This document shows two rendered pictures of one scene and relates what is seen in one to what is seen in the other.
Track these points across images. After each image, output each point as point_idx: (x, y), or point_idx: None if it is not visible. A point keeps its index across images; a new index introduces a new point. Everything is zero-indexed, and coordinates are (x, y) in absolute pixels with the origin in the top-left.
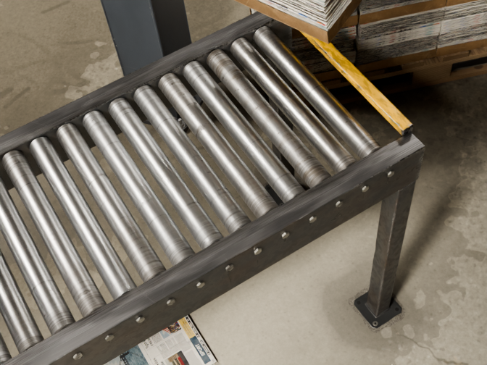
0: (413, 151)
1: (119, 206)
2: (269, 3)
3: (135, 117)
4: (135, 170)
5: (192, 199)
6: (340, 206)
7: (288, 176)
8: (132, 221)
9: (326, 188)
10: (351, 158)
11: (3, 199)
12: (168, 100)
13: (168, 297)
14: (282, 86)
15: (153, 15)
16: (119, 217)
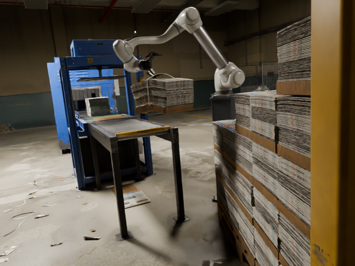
0: (109, 136)
1: (121, 125)
2: None
3: (145, 124)
4: (130, 125)
5: (118, 128)
6: (104, 138)
7: (115, 131)
8: (117, 126)
9: (108, 133)
10: (114, 134)
11: (131, 122)
12: None
13: (96, 129)
14: (143, 129)
15: (214, 148)
16: (119, 125)
